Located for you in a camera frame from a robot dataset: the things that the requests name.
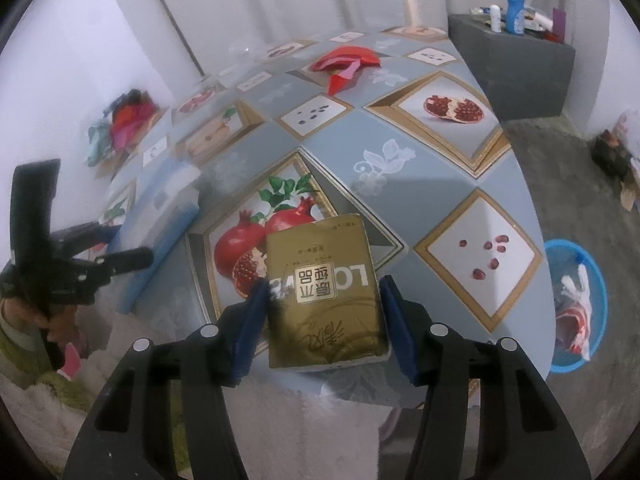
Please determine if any blue white paper package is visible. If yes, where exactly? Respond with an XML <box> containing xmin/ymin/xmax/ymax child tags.
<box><xmin>106</xmin><ymin>158</ymin><xmax>201</xmax><ymax>314</ymax></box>

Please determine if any gold tissue pack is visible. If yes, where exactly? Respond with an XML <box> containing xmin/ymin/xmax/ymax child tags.
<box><xmin>267</xmin><ymin>214</ymin><xmax>390</xmax><ymax>372</ymax></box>

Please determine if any trash in basin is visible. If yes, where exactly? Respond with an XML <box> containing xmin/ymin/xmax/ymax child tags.
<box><xmin>555</xmin><ymin>263</ymin><xmax>592</xmax><ymax>361</ymax></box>

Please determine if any blue plastic trash basin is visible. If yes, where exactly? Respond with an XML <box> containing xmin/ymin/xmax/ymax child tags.
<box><xmin>544</xmin><ymin>238</ymin><xmax>608</xmax><ymax>374</ymax></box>

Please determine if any floor trash pile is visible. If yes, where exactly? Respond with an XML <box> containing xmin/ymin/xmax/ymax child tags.
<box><xmin>591</xmin><ymin>110</ymin><xmax>639</xmax><ymax>211</ymax></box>

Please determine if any person left hand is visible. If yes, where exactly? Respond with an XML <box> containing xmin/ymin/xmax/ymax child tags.
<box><xmin>2</xmin><ymin>298</ymin><xmax>88</xmax><ymax>358</ymax></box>

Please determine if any red clothes pile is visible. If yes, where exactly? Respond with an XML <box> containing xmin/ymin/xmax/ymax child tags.
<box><xmin>86</xmin><ymin>89</ymin><xmax>158</xmax><ymax>167</ymax></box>

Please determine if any fruit pattern tablecloth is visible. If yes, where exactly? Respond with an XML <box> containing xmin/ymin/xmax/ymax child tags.
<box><xmin>103</xmin><ymin>26</ymin><xmax>554</xmax><ymax>375</ymax></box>

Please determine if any dark grey cabinet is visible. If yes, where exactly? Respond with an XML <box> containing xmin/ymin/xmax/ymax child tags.
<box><xmin>448</xmin><ymin>14</ymin><xmax>575</xmax><ymax>122</ymax></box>

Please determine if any red plastic bag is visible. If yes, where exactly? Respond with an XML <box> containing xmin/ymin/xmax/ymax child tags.
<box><xmin>310</xmin><ymin>46</ymin><xmax>381</xmax><ymax>96</ymax></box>

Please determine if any white bottle on cabinet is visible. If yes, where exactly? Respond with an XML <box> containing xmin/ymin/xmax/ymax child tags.
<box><xmin>489</xmin><ymin>4</ymin><xmax>502</xmax><ymax>34</ymax></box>

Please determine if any purple cup on cabinet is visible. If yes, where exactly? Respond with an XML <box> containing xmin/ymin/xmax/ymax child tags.
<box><xmin>551</xmin><ymin>8</ymin><xmax>566</xmax><ymax>44</ymax></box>

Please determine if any blue bottle on cabinet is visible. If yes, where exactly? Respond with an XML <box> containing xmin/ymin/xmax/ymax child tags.
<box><xmin>506</xmin><ymin>0</ymin><xmax>525</xmax><ymax>36</ymax></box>

